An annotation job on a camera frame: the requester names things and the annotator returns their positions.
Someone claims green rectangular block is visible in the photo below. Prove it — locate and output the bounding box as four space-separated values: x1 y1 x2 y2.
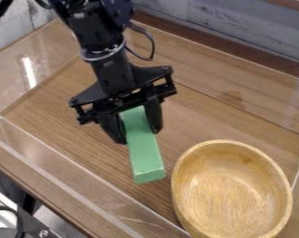
120 106 167 184

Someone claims clear acrylic front wall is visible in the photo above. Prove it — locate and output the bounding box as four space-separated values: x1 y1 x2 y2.
0 116 191 238

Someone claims brown wooden bowl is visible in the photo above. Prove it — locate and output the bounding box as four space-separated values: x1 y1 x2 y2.
171 139 292 238

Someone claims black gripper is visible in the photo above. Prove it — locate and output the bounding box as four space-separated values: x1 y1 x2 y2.
69 50 176 144

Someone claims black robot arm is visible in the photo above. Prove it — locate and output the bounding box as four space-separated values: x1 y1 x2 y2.
47 0 178 144

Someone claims black metal frame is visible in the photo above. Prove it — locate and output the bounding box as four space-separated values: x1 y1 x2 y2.
0 172 88 238

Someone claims black cable loop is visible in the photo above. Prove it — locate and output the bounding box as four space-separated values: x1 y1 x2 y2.
0 205 27 238

